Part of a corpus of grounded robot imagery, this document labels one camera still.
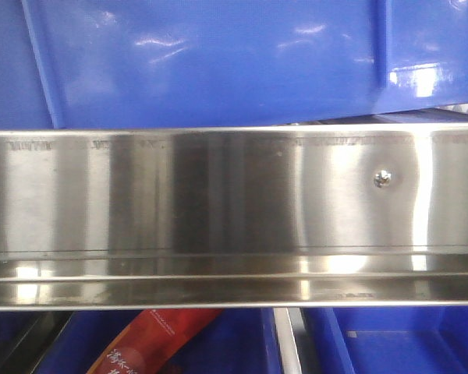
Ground blue plastic bin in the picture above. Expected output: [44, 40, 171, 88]
[0, 1, 468, 130]

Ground lower left blue bin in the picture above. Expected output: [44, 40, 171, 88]
[35, 309, 282, 373]

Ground lower right blue bin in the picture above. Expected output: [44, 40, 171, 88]
[303, 306, 468, 373]

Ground silver screw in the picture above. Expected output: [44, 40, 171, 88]
[374, 169, 392, 189]

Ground red snack package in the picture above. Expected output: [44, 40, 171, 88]
[87, 309, 222, 373]

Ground stainless steel shelf rail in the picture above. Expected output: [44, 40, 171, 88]
[0, 123, 468, 310]

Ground white shelf divider rail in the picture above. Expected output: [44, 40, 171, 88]
[273, 308, 307, 374]

